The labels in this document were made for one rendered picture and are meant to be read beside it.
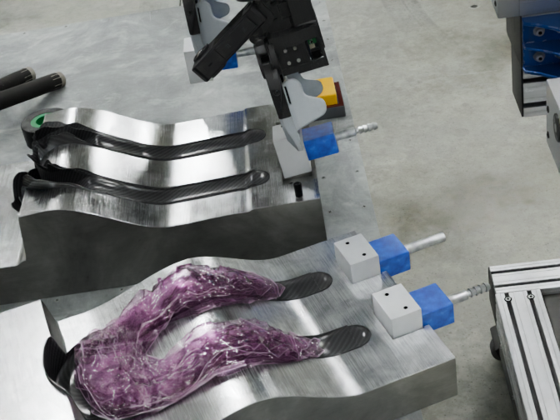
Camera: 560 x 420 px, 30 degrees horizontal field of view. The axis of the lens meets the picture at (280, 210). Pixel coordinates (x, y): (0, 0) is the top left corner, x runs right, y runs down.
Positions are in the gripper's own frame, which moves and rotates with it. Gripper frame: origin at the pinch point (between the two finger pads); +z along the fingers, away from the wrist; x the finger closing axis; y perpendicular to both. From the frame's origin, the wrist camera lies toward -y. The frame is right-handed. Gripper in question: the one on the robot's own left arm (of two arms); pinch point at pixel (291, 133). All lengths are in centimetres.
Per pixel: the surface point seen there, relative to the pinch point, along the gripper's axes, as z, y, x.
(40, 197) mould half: -2.9, -32.2, -4.2
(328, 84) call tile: 7.1, 5.3, 32.9
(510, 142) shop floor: 82, 46, 149
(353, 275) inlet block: 11.2, 3.4, -19.2
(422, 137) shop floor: 77, 23, 159
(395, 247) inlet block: 11.2, 8.8, -15.5
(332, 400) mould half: 13.7, -1.3, -37.7
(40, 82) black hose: -2, -43, 50
